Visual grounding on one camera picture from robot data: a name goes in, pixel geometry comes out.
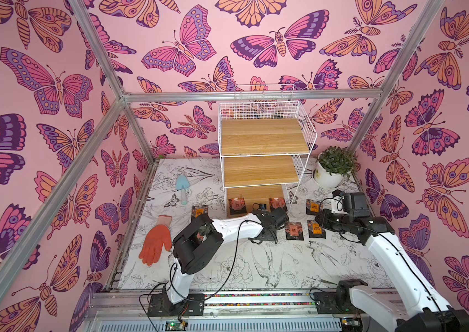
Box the orange jasmine tea bag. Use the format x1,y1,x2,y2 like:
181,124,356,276
306,199,322,216
191,205,209,220
307,220,327,239

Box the middle-shelf black tea bag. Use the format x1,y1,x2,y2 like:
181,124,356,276
285,221,304,241

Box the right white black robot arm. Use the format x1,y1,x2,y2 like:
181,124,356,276
315,190,469,331

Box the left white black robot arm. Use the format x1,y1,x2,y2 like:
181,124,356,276
147,207,289,317

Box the right bottom-shelf black tea bag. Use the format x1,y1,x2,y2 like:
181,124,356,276
269,197,288,212

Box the bottom-shelf black tea bag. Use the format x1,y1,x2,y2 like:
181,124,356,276
228,197,247,216
269,197,288,212

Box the bottom wooden shelf board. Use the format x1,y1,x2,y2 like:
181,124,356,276
226,185,288,217

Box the wooden shelf board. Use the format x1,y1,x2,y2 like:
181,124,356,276
219,119,309,156
226,185,288,217
223,156,299,188

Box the left bottom-shelf black tea bag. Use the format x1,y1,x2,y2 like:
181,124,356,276
228,197,247,216

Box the middle wooden shelf board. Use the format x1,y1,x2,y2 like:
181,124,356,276
223,156,299,188

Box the top wooden shelf board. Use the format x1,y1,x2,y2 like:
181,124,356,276
219,119,309,156

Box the green potted plant white pot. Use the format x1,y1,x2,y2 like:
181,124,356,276
313,146,357,188

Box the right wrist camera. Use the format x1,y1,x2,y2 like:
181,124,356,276
331,189,344,213

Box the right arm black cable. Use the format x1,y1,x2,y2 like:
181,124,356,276
319,196,443,316

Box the white wire shelf rack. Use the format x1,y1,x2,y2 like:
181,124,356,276
218,100,317,217

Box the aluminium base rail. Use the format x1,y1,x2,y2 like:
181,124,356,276
81,289,385,331

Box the aluminium frame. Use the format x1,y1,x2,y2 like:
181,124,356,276
0,1,444,303

